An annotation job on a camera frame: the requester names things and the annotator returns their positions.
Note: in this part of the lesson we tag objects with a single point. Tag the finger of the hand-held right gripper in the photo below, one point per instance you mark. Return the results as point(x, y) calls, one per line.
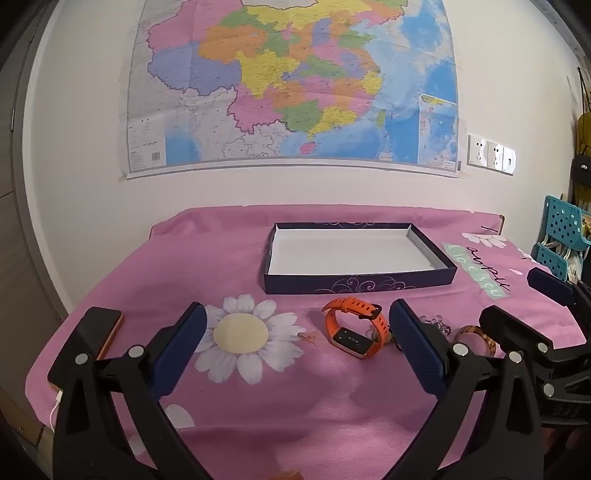
point(549, 282)
point(508, 323)

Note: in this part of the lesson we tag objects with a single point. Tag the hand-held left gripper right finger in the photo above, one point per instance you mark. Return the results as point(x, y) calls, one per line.
point(415, 353)

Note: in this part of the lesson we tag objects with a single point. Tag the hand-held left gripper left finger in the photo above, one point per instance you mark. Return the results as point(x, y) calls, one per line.
point(184, 344)

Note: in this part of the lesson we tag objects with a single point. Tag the amber brown bangle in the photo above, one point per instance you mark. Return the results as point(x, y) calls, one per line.
point(475, 333)

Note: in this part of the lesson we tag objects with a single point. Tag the small pink hair clip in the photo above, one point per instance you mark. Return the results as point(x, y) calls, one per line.
point(308, 338)

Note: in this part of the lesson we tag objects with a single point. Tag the shallow navy cardboard box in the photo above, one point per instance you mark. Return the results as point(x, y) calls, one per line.
point(351, 254)

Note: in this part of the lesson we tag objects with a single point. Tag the teal perforated plastic rack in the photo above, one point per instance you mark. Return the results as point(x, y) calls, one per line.
point(563, 226)

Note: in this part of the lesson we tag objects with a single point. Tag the black phone orange case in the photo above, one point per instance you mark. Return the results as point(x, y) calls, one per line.
point(99, 323)

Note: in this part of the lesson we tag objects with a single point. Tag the black hanging bag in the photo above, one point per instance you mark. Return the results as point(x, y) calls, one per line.
point(581, 180)

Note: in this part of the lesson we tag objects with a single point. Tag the pink flower printed blanket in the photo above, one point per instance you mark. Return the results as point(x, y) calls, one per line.
point(286, 397)

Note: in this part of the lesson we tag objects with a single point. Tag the yellow hanging object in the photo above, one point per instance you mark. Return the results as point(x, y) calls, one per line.
point(584, 131)

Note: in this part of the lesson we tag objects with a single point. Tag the white wall socket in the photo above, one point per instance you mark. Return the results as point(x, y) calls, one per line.
point(508, 160)
point(477, 150)
point(495, 155)

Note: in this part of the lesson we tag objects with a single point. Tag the colourful wall map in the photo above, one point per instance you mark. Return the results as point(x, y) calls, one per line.
point(295, 83)

